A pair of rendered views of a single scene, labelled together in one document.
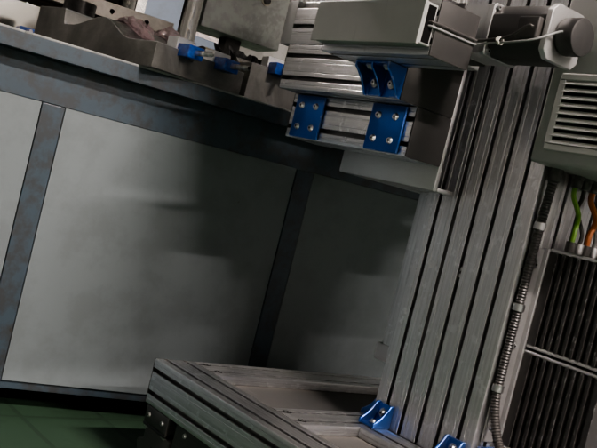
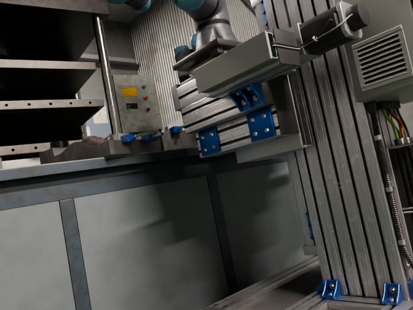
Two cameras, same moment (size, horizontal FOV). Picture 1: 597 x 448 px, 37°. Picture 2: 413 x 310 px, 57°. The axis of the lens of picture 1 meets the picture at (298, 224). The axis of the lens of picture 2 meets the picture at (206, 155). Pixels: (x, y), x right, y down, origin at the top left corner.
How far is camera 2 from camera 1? 0.56 m
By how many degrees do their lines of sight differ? 8
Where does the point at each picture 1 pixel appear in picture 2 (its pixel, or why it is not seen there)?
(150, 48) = (106, 145)
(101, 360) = not seen: outside the picture
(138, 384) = not seen: outside the picture
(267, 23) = (152, 119)
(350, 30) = (222, 75)
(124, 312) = (153, 294)
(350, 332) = (268, 245)
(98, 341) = not seen: outside the picture
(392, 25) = (248, 57)
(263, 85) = (171, 141)
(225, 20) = (133, 125)
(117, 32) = (85, 146)
